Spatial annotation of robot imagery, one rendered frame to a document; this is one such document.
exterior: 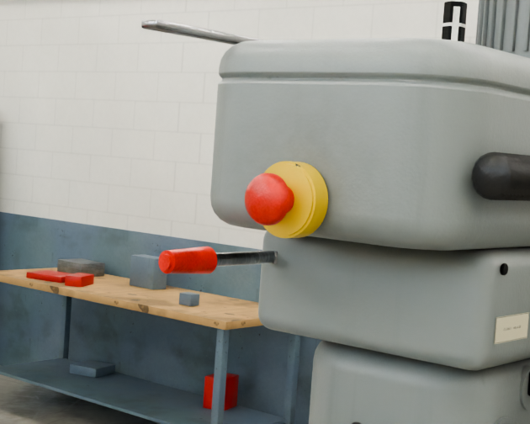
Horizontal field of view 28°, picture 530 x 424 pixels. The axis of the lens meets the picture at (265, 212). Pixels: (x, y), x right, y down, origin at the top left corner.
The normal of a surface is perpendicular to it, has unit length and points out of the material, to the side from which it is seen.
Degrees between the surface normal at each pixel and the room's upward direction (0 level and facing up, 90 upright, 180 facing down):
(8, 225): 90
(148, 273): 90
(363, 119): 90
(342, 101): 90
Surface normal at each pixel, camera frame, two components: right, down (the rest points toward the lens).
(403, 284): -0.64, 0.00
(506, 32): -0.80, -0.03
